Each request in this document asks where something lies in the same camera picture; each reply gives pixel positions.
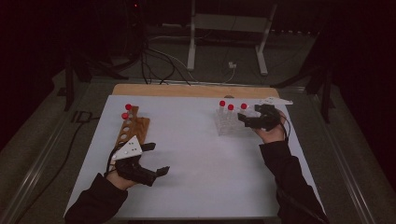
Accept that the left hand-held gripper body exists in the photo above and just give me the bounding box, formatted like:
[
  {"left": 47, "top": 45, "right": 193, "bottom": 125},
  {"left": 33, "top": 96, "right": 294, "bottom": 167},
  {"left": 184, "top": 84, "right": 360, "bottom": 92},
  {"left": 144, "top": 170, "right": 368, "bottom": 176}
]
[{"left": 111, "top": 135, "right": 158, "bottom": 188}]

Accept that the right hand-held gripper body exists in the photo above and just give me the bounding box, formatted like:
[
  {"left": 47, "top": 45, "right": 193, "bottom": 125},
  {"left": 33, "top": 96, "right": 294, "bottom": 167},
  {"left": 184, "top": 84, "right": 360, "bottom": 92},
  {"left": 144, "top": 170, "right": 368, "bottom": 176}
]
[{"left": 246, "top": 96, "right": 294, "bottom": 133}]

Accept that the clear plastic test tube rack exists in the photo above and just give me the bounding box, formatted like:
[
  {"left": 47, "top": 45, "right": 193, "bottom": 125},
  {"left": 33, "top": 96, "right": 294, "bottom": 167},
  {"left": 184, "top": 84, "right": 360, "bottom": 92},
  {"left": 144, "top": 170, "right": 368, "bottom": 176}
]
[{"left": 215, "top": 106, "right": 260, "bottom": 136}]

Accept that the wooden test tube rack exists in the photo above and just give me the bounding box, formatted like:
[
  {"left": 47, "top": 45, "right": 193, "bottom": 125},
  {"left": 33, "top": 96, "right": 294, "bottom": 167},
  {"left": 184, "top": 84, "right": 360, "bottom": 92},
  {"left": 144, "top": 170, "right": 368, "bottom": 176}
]
[{"left": 114, "top": 105, "right": 151, "bottom": 150}]

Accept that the person's right hand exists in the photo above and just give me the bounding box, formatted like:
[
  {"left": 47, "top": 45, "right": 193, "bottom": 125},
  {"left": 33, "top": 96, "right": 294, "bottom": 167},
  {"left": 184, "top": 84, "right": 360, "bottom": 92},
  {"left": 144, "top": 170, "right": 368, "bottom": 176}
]
[{"left": 253, "top": 110, "right": 288, "bottom": 145}]

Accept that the person's left hand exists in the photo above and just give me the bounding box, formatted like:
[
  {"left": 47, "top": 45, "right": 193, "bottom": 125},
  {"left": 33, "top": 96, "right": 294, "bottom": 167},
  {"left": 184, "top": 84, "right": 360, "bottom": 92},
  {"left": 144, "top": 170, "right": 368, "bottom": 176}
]
[{"left": 106, "top": 169, "right": 138, "bottom": 191}]

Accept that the white table cover sheet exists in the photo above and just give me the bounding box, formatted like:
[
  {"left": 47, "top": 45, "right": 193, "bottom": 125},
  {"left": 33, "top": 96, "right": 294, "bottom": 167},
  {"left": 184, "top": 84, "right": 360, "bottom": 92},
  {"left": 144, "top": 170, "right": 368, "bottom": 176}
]
[{"left": 64, "top": 94, "right": 326, "bottom": 220}]

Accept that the black tripod stand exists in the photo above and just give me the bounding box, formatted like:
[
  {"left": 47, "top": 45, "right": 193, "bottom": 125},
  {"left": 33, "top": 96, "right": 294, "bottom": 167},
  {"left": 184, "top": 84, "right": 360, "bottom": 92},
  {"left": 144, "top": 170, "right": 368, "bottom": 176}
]
[
  {"left": 270, "top": 63, "right": 335, "bottom": 124},
  {"left": 57, "top": 55, "right": 130, "bottom": 112}
]

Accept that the wooden table board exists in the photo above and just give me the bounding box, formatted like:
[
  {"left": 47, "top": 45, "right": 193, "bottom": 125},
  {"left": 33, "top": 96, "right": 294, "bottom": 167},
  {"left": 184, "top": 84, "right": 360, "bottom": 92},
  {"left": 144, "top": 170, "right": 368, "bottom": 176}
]
[{"left": 111, "top": 83, "right": 280, "bottom": 100}]

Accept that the white metal stand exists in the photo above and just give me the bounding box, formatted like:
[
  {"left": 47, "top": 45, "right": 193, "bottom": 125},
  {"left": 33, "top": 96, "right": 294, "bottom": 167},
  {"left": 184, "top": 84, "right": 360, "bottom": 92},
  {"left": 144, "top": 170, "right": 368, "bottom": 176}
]
[{"left": 186, "top": 0, "right": 278, "bottom": 77}]

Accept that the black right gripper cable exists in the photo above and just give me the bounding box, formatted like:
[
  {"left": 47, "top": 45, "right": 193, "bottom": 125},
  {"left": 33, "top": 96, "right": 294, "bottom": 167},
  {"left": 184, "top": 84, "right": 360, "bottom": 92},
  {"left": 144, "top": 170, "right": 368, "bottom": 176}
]
[{"left": 278, "top": 115, "right": 292, "bottom": 141}]

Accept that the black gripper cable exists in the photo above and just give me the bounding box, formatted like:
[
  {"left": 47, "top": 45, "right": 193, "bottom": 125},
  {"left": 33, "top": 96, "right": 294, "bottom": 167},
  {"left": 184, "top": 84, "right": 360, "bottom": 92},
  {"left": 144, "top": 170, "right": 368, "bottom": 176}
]
[
  {"left": 104, "top": 145, "right": 125, "bottom": 178},
  {"left": 278, "top": 115, "right": 292, "bottom": 141}
]

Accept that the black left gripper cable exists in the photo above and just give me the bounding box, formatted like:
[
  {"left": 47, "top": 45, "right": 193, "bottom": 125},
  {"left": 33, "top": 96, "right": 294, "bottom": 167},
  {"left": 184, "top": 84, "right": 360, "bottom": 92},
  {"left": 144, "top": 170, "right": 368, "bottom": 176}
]
[{"left": 104, "top": 145, "right": 125, "bottom": 178}]

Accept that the long black floor cable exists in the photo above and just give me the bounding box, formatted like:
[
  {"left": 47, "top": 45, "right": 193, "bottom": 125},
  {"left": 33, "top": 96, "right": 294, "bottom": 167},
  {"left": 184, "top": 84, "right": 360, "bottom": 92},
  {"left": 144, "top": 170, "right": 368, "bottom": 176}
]
[{"left": 17, "top": 116, "right": 101, "bottom": 220}]

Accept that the black floor cable bundle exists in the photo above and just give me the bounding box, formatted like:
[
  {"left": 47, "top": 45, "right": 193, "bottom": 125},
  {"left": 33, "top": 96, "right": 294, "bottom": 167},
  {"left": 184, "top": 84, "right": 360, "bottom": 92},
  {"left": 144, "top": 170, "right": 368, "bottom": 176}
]
[{"left": 139, "top": 46, "right": 191, "bottom": 87}]

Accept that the white floor cable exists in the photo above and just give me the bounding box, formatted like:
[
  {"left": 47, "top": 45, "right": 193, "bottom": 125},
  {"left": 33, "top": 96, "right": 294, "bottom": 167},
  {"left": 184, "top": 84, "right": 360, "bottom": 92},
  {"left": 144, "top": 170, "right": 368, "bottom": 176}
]
[{"left": 148, "top": 46, "right": 200, "bottom": 83}]

